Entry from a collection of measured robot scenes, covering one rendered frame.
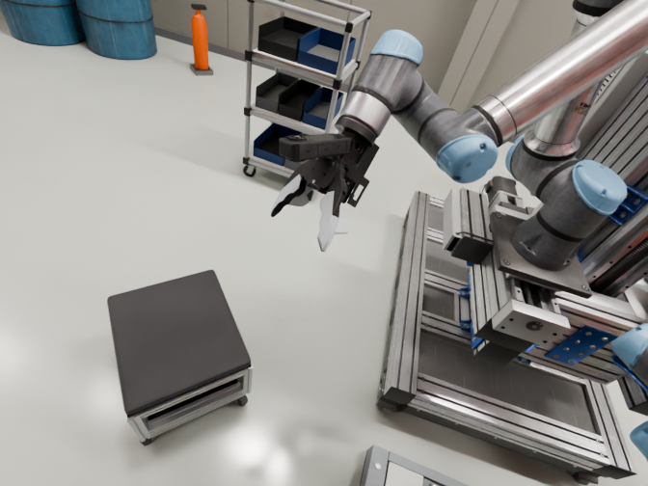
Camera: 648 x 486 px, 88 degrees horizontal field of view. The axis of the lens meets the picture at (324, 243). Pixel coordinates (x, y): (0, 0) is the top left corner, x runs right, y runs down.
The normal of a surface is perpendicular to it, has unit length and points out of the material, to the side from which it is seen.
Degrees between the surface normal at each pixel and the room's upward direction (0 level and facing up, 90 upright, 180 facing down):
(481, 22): 90
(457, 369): 0
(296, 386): 0
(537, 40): 90
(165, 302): 0
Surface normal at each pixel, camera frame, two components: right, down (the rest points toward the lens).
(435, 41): -0.26, 0.65
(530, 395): 0.18, -0.69
